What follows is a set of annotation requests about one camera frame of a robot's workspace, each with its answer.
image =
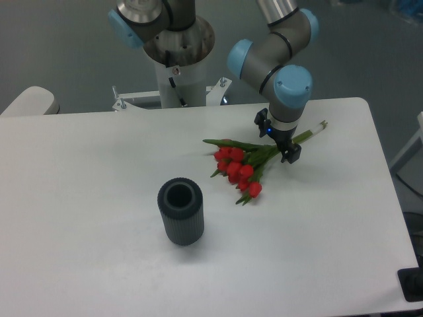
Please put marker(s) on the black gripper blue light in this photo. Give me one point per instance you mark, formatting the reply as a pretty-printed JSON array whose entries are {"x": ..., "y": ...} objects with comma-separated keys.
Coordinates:
[{"x": 283, "y": 139}]

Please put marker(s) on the red tulip bouquet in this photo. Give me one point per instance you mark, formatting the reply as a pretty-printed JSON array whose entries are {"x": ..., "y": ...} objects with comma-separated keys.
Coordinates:
[{"x": 244, "y": 163}]

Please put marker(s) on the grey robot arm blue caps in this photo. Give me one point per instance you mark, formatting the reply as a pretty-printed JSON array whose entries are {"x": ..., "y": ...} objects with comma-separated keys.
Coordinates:
[{"x": 266, "y": 67}]

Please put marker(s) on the dark grey ribbed vase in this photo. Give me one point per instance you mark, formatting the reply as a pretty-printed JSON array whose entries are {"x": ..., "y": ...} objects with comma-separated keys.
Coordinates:
[{"x": 181, "y": 205}]

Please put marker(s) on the white furniture at right edge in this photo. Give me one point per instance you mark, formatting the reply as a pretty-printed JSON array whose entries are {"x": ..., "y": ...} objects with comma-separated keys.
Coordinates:
[{"x": 412, "y": 146}]

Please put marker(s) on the beige chair armrest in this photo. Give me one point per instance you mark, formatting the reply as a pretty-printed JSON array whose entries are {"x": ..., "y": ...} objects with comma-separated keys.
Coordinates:
[{"x": 34, "y": 101}]

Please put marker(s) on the white metal base frame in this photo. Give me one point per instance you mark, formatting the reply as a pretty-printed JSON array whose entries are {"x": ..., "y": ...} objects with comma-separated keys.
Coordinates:
[{"x": 214, "y": 96}]

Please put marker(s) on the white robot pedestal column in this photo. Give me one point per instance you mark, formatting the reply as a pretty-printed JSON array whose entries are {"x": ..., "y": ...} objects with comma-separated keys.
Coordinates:
[{"x": 181, "y": 60}]

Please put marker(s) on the black table cable grommet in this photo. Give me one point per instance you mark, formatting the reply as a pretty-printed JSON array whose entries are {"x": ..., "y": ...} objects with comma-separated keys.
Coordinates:
[{"x": 411, "y": 283}]

